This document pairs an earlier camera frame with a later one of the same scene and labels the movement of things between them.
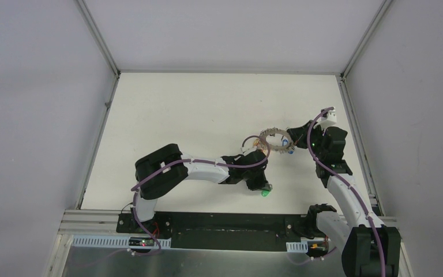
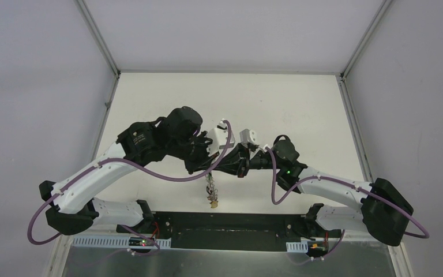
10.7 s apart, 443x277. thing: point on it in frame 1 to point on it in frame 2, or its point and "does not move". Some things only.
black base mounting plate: [225, 231] does not move
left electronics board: [141, 241] does not move
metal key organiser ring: [275, 130] to [211, 191]
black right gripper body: [315, 137] to [260, 160]
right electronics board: [317, 249] does not move
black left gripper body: [257, 156] to [207, 158]
